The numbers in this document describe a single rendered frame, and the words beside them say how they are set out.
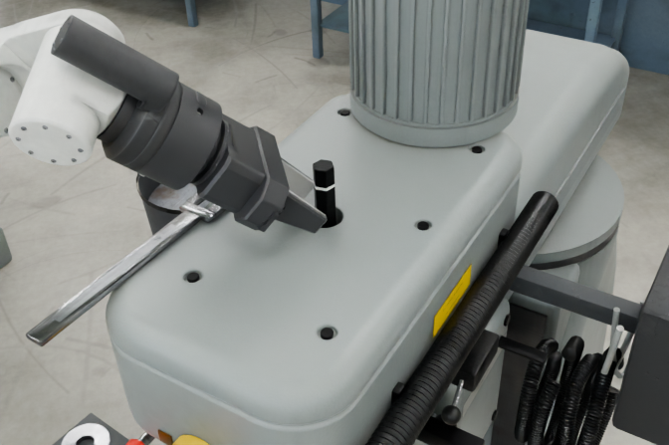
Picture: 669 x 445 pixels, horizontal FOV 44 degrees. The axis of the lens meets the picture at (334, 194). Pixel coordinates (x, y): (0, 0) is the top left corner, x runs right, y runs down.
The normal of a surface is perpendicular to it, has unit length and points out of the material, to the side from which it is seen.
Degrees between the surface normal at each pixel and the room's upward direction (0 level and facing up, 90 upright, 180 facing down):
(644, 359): 90
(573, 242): 0
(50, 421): 0
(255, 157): 40
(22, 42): 112
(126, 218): 0
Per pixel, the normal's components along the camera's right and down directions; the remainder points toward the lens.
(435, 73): -0.10, 0.59
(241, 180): 0.21, 0.59
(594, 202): -0.04, -0.80
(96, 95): 0.64, -0.33
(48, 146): -0.11, 0.85
